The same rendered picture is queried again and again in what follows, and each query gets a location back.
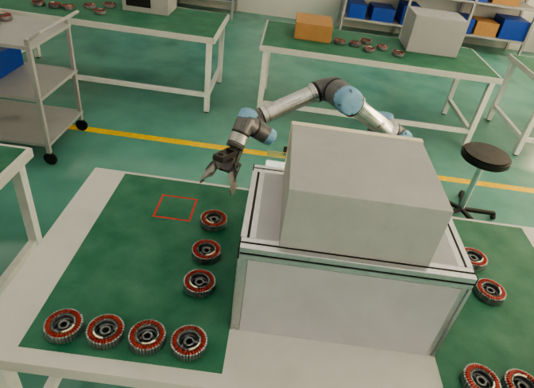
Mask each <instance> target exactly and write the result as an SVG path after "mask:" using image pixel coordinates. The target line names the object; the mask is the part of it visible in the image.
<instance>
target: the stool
mask: <svg viewBox="0 0 534 388"><path fill-rule="evenodd" d="M461 155H462V157H463V159H464V160H465V161H467V162H468V163H469V164H471V165H473V166H474V167H476V171H475V173H474V175H473V177H472V179H471V181H470V184H469V186H468V188H467V190H466V192H465V191H463V190H461V191H460V192H459V204H456V203H454V202H452V201H450V200H449V202H450V204H451V206H452V207H453V208H454V209H453V211H454V213H453V214H455V213H458V212H461V213H463V214H464V216H465V217H466V218H467V219H474V218H473V217H472V216H471V215H470V214H469V213H468V212H473V213H479V214H484V215H489V217H490V219H495V218H496V213H495V211H489V210H483V209H477V208H468V207H466V204H467V202H468V200H469V198H470V196H471V194H472V192H473V190H474V187H475V185H476V184H477V182H478V179H479V177H480V176H481V174H482V171H483V170H485V171H489V172H494V173H500V172H504V171H507V170H508V169H509V167H510V166H511V164H512V159H511V158H510V156H509V155H508V154H507V153H506V152H505V151H504V150H502V149H499V148H497V147H496V146H494V145H490V144H487V143H483V142H468V143H466V144H465V145H463V147H462V149H461Z"/></svg>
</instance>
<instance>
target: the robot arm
mask: <svg viewBox="0 0 534 388"><path fill-rule="evenodd" d="M321 101H327V102H328V103H329V104H331V105H332V106H333V107H334V108H336V109H337V110H338V111H339V112H340V113H342V114H344V115H345V116H347V117H354V118H356V119H357V120H358V121H359V122H361V123H362V124H363V125H365V126H366V127H368V129H367V131H370V132H376V133H382V134H393V135H399V136H405V137H410V138H412V134H411V133H410V132H409V130H406V129H405V128H404V127H403V126H401V125H400V124H399V123H397V122H396V121H394V120H393V114H391V113H389V112H385V111H377V110H375V109H374V108H373V107H372V106H370V105H369V104H368V103H367V102H366V101H365V97H364V95H363V94H362V93H361V92H360V91H359V90H358V89H357V88H355V87H352V86H351V85H349V84H348V83H347V82H345V81H344V80H342V79H341V78H338V77H335V76H330V77H325V78H322V79H319V80H316V81H313V82H311V83H310V84H309V85H308V86H307V87H305V88H303V89H300V90H299V91H296V92H293V93H292V94H290V95H286V96H285V97H283V98H280V99H278V100H275V101H273V102H271V103H268V104H266V105H264V106H262V107H259V108H258V109H255V110H254V109H252V108H248V107H243V108H242V109H241V110H240V111H239V113H238V116H237V118H236V121H235V123H234V126H233V129H232V131H231V133H230V134H229V138H228V141H227V145H228V146H229V147H227V148H225V149H223V150H221V151H218V152H217V153H214V154H213V158H212V159H213V161H212V162H211V163H210V164H209V165H208V166H207V168H206V169H205V171H204V173H203V175H202V176H201V179H200V183H202V182H203V181H205V179H206V178H207V177H211V176H213V175H214V173H215V172H216V170H217V169H218V167H219V170H221V171H223V172H226V173H229V174H228V175H227V177H228V179H229V181H230V183H229V185H230V194H231V195H233V194H234V191H235V188H237V187H238V183H237V181H236V177H237V175H238V171H239V169H240V167H241V165H242V164H240V163H239V159H240V157H241V155H242V152H243V149H244V147H245V146H246V143H247V141H248V139H249V136H250V137H252V138H255V139H256V140H258V141H260V142H261V143H264V144H266V145H267V146H268V145H271V144H272V143H273V142H274V141H275V140H276V137H277V132H276V131H275V130H274V129H273V128H272V127H270V126H268V125H267V124H266V123H267V122H270V121H273V120H274V119H276V118H279V117H281V116H283V115H286V114H288V113H290V112H293V111H295V110H297V109H300V108H301V107H304V106H307V105H308V104H310V103H313V102H315V103H319V102H321ZM217 166H218V167H217ZM238 167H239V169H238Z"/></svg>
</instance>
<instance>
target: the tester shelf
mask: <svg viewBox="0 0 534 388"><path fill-rule="evenodd" d="M283 173H284V169H283V168H277V167H271V166H265V165H255V164H253V172H252V177H251V181H250V189H249V194H248V198H247V203H246V210H245V215H244V220H243V225H242V233H241V237H240V241H239V246H238V258H242V259H249V260H254V261H260V262H271V263H277V264H284V265H290V266H301V267H307V268H312V269H319V270H330V271H336V272H342V273H348V274H359V275H365V276H371V277H382V278H388V279H394V280H400V281H411V282H417V283H424V284H429V285H441V286H446V287H452V288H459V289H469V290H473V289H474V287H475V286H476V284H477V282H478V276H477V274H476V273H475V270H474V267H473V266H472V264H471V262H470V259H469V257H468V254H467V252H466V250H465V247H464V245H463V244H462V240H461V239H460V237H459V233H458V232H457V229H456V227H455V225H454V222H453V220H452V218H451V220H450V222H449V224H448V225H447V228H446V230H445V232H444V234H443V237H442V238H441V240H440V242H439V245H438V247H437V249H436V251H435V253H434V256H433V258H432V260H431V262H430V264H429V266H417V265H411V264H405V263H399V262H388V261H382V260H376V259H370V258H359V257H353V256H347V255H341V254H330V253H323V252H318V251H312V250H301V249H295V248H289V247H282V246H279V239H280V228H281V207H282V196H283V184H284V175H283Z"/></svg>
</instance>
